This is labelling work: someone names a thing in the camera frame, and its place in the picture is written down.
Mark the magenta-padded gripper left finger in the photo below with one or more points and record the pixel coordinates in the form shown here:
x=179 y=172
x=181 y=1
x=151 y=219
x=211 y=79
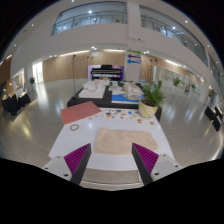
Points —
x=77 y=160

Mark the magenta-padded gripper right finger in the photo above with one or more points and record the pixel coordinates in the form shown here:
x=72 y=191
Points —
x=146 y=160

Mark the beige waffle towel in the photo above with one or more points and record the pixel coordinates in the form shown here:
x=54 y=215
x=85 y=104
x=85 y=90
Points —
x=123 y=140

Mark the small round wooden disc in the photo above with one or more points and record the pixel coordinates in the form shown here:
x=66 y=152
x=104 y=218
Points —
x=151 y=123

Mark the small orange wooden piece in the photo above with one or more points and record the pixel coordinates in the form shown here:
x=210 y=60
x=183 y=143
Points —
x=139 y=120

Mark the salmon pink flat board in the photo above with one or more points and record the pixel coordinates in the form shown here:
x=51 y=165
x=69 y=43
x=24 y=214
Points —
x=80 y=112

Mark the green plant in striped pot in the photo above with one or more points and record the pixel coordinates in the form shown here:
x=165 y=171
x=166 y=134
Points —
x=146 y=109

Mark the model on blue base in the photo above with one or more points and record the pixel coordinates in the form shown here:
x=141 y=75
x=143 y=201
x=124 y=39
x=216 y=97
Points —
x=121 y=98

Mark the white sculpted model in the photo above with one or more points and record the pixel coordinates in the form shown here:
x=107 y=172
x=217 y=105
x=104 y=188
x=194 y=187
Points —
x=91 y=91

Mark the group of black chairs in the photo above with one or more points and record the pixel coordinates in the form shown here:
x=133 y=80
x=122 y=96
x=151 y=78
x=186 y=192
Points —
x=213 y=116
x=13 y=103

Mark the large background potted plant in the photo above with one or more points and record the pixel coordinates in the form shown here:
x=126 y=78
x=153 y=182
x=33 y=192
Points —
x=176 y=81

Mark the small background potted plant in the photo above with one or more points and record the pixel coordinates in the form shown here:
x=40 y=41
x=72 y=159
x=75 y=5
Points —
x=32 y=80

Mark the black upright piano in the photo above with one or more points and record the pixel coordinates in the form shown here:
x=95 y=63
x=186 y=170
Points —
x=106 y=71

